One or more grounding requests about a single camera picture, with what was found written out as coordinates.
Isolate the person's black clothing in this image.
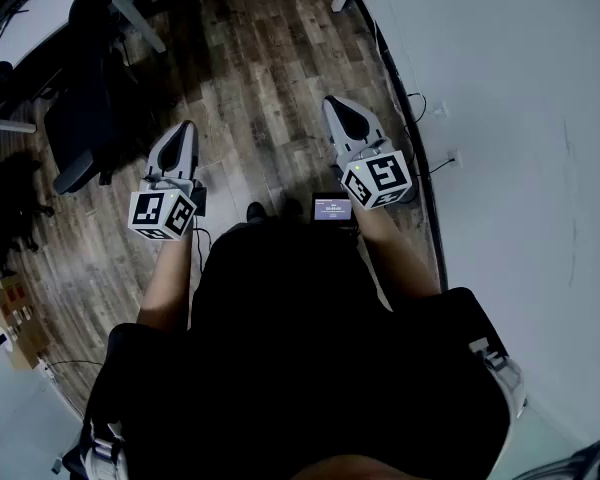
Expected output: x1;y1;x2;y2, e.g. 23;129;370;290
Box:
82;216;512;480

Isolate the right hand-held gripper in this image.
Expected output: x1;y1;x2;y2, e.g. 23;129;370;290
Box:
322;95;414;212

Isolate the black floor cable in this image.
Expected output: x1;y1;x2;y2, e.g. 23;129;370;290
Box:
42;359;105;373

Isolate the brown cardboard box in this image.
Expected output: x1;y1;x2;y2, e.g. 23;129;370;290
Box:
0;271;51;372

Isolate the grey shoulder strap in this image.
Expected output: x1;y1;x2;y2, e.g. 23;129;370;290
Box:
77;417;131;480
467;336;527;419

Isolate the person's left forearm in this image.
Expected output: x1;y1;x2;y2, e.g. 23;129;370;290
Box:
136;235;197;333

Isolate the person's right forearm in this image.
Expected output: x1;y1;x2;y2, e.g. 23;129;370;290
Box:
357;206;442;314

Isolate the white desk foot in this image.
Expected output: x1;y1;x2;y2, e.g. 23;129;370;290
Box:
0;117;37;135

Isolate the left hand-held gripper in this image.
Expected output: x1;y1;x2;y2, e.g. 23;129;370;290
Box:
127;120;210;242

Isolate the small black screen device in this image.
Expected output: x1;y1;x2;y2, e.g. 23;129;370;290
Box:
310;191;355;225

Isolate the black office chair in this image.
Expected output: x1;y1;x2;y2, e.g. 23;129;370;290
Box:
43;0;134;197

